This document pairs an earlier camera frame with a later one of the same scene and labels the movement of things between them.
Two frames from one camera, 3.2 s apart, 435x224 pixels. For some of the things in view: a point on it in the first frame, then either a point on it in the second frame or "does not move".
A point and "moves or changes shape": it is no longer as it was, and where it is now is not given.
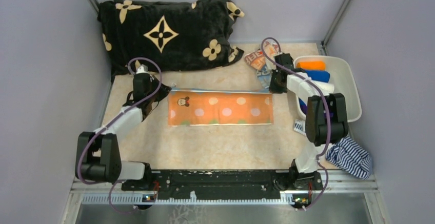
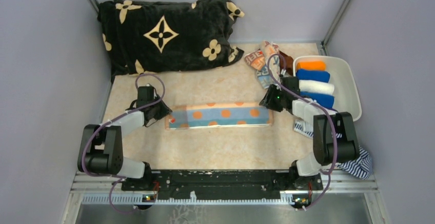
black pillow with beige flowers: [170, 36] does not move
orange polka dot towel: [216, 107] moves or changes shape
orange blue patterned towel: [263, 61] does not move
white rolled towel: [325, 88] does not move
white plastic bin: [341, 77] does not move
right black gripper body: [274, 86] to [284, 95]
